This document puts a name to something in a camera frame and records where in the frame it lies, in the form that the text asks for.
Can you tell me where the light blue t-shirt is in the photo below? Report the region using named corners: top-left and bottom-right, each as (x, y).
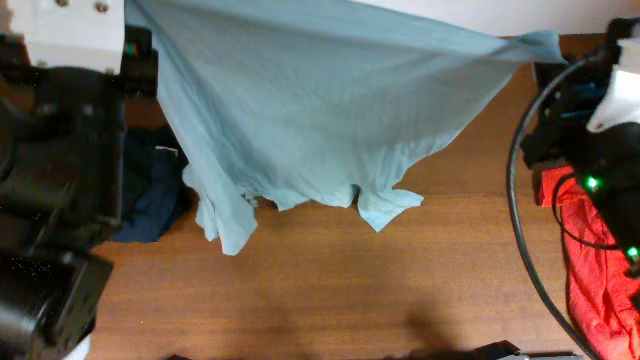
top-left (126, 1), bottom-right (562, 255)

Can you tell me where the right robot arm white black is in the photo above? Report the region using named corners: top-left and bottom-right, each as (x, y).
top-left (519, 57), bottom-right (639, 278)

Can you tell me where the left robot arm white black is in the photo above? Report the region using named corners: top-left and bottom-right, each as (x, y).
top-left (1, 25), bottom-right (158, 359)

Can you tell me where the dark navy folded garment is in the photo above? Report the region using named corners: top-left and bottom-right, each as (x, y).
top-left (109, 125), bottom-right (191, 243)

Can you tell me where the red t-shirt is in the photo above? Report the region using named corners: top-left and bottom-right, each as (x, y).
top-left (538, 167), bottom-right (639, 360)

